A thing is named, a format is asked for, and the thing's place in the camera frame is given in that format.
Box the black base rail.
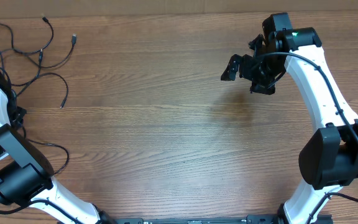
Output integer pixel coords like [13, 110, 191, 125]
[113, 213, 334, 224]

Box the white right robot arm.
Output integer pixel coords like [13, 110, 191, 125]
[221, 12, 358, 223]

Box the black separated usb cable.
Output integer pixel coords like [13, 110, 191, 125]
[0, 15, 55, 68]

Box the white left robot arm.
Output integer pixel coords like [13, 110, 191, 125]
[0, 68, 115, 223]

